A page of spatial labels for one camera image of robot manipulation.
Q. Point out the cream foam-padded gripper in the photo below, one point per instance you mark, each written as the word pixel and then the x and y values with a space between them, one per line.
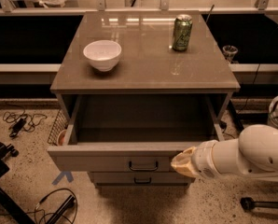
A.
pixel 201 160

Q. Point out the grey top drawer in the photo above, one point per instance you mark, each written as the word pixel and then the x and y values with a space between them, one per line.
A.
pixel 134 132

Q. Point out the grey drawer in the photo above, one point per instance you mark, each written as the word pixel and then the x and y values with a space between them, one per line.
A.
pixel 134 132
pixel 139 179

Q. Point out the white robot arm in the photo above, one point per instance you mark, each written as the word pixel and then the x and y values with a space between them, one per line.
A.
pixel 254 154

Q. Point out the grey drawer cabinet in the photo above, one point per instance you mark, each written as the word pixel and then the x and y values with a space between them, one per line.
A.
pixel 147 63

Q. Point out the black tripod leg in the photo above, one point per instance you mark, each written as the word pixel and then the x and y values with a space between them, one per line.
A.
pixel 248 204

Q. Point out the blue tape mark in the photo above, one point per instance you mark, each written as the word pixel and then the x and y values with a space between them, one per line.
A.
pixel 63 174

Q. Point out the clear glass cup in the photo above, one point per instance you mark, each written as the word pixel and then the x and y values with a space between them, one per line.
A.
pixel 229 52

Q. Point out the green soda can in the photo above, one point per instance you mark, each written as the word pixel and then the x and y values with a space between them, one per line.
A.
pixel 182 31

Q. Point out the white ceramic bowl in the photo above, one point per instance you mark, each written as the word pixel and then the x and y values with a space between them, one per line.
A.
pixel 103 55

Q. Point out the wire mesh basket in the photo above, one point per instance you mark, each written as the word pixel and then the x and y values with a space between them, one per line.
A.
pixel 59 124

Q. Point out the black power adapter with cable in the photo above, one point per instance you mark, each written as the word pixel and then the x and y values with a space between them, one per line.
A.
pixel 22 121

